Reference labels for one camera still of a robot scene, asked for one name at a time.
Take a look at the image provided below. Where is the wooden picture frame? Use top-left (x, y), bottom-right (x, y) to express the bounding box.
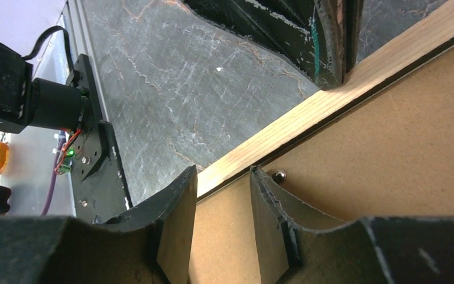
top-left (197, 0), bottom-right (454, 200)

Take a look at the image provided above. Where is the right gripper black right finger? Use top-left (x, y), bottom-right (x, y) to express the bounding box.
top-left (249, 167), bottom-right (454, 283)

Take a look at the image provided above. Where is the brown backing board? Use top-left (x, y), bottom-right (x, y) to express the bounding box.
top-left (187, 33), bottom-right (454, 284)

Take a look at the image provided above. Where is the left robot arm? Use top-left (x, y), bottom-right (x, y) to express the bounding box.
top-left (0, 1), bottom-right (364, 134)

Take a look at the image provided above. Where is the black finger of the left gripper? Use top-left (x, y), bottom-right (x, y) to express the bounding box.
top-left (184, 0), bottom-right (346, 90)
top-left (344, 0), bottom-right (364, 73)

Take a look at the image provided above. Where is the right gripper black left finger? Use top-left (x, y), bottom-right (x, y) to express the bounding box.
top-left (0, 166), bottom-right (197, 283)

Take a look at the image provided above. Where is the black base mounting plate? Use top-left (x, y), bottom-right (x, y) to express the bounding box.
top-left (68, 54), bottom-right (132, 224)

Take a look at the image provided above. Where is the aluminium rail base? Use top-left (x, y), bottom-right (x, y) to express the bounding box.
top-left (31, 0), bottom-right (106, 217)

